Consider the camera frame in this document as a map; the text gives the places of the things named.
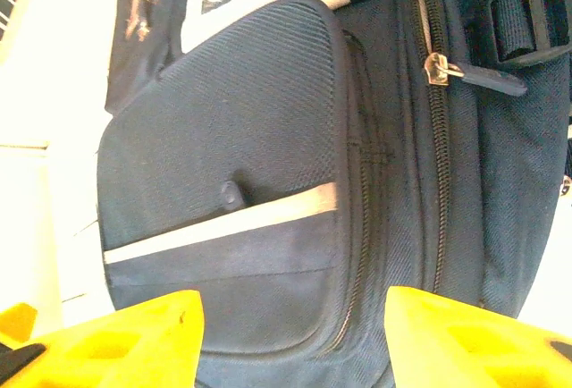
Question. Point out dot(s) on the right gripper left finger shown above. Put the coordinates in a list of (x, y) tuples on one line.
[(111, 348)]

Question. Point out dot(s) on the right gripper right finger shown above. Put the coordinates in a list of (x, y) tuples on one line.
[(473, 352)]

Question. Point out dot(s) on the navy blue backpack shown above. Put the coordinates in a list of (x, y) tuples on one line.
[(268, 137)]

